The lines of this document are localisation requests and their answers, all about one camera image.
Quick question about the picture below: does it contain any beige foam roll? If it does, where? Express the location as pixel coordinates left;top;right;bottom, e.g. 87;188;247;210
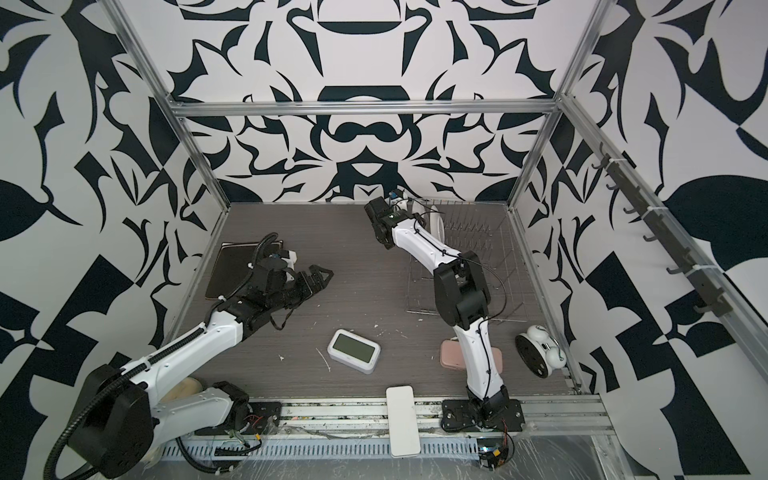
160;377;205;403

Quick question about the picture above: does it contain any small white round plate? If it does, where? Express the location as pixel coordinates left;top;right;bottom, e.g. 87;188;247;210
407;199;431;232

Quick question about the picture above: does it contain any aluminium cage frame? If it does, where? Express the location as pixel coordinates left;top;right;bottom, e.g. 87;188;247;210
103;1;767;376

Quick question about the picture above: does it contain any white rectangular box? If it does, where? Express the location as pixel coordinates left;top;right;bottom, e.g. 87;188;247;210
386;386;421;458

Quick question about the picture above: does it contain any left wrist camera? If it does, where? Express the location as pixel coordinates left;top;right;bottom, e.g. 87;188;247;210
262;250;297;270

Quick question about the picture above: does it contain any black wall hook rail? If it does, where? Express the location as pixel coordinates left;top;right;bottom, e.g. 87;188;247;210
594;145;733;318

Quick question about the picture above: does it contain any small circuit board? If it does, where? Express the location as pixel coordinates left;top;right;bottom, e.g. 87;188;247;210
478;436;516;471

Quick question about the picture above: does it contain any pink flat case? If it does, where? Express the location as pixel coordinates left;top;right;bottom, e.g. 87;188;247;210
440;339;503;373

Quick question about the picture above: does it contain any chrome wire dish rack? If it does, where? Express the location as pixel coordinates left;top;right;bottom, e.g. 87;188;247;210
418;200;538;324

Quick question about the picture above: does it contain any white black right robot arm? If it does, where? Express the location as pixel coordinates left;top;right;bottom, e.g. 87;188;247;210
365;197;526;432

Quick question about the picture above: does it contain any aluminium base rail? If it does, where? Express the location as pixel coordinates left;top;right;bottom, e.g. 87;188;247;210
160;395;614;468

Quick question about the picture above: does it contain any white digital clock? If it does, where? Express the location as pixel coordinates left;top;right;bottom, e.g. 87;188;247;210
327;329;381;375

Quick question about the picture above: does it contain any black square plate gold rim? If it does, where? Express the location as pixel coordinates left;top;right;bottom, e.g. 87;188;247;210
205;240;284;300

